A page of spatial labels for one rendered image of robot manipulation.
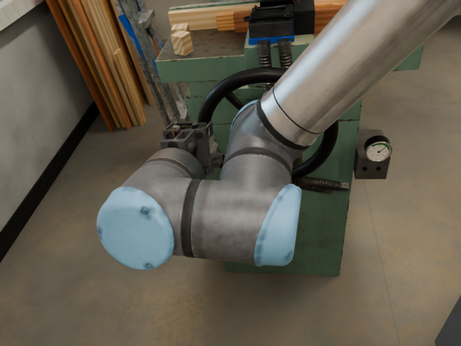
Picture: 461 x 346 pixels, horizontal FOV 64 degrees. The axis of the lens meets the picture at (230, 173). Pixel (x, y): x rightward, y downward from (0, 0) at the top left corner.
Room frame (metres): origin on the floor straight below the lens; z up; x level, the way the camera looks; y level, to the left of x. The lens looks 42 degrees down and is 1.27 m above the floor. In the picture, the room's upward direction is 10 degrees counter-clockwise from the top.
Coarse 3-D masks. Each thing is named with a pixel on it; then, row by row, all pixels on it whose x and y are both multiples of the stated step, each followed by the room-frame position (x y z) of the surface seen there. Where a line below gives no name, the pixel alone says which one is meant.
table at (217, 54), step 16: (192, 32) 0.99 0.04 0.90; (208, 32) 0.97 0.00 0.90; (224, 32) 0.95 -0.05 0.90; (240, 32) 0.94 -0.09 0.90; (208, 48) 0.87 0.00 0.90; (224, 48) 0.86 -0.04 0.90; (240, 48) 0.84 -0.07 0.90; (160, 64) 0.85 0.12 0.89; (176, 64) 0.84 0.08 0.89; (192, 64) 0.83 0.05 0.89; (208, 64) 0.82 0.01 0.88; (224, 64) 0.81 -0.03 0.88; (240, 64) 0.80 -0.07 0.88; (400, 64) 0.72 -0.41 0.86; (416, 64) 0.71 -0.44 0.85; (176, 80) 0.84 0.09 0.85; (192, 80) 0.83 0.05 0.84; (208, 80) 0.82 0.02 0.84; (240, 96) 0.71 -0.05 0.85; (256, 96) 0.70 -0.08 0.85
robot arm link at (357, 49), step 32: (352, 0) 0.37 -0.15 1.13; (384, 0) 0.34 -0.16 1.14; (416, 0) 0.32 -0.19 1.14; (448, 0) 0.31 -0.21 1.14; (320, 32) 0.38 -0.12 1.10; (352, 32) 0.34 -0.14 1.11; (384, 32) 0.33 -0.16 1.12; (416, 32) 0.32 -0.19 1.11; (320, 64) 0.35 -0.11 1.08; (352, 64) 0.33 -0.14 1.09; (384, 64) 0.33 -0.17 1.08; (288, 96) 0.36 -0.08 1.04; (320, 96) 0.34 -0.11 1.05; (352, 96) 0.34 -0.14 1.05; (256, 128) 0.37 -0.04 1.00; (288, 128) 0.35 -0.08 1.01; (320, 128) 0.35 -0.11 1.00; (224, 160) 0.36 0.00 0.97; (288, 160) 0.34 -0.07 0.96
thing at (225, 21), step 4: (340, 4) 0.90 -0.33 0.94; (224, 12) 0.98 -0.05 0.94; (228, 12) 0.98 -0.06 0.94; (232, 12) 0.97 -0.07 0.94; (216, 16) 0.97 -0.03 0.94; (220, 16) 0.97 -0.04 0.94; (224, 16) 0.96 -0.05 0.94; (228, 16) 0.96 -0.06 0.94; (232, 16) 0.96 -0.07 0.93; (216, 20) 0.97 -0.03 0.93; (220, 20) 0.97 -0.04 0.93; (224, 20) 0.96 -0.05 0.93; (228, 20) 0.96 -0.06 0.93; (232, 20) 0.96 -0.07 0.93; (220, 24) 0.97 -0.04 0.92; (224, 24) 0.96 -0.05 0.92; (228, 24) 0.96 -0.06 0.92; (232, 24) 0.96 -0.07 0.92; (220, 28) 0.97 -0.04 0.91; (224, 28) 0.97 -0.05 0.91; (228, 28) 0.96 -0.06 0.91; (232, 28) 0.96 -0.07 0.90
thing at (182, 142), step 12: (168, 132) 0.49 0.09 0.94; (180, 132) 0.47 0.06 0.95; (192, 132) 0.46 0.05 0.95; (204, 132) 0.47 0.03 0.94; (168, 144) 0.43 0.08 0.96; (180, 144) 0.42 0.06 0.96; (192, 144) 0.45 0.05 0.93; (204, 144) 0.46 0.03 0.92; (204, 156) 0.46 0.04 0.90; (204, 168) 0.45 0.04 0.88
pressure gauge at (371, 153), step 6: (372, 138) 0.69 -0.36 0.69; (378, 138) 0.68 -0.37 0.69; (384, 138) 0.68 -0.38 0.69; (366, 144) 0.68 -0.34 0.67; (372, 144) 0.67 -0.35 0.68; (378, 144) 0.67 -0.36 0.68; (384, 144) 0.66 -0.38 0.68; (366, 150) 0.67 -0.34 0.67; (372, 150) 0.67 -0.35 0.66; (378, 150) 0.66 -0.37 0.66; (384, 150) 0.66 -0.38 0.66; (390, 150) 0.66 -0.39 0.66; (366, 156) 0.67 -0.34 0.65; (372, 156) 0.67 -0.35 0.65; (378, 156) 0.66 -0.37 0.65; (384, 156) 0.66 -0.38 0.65
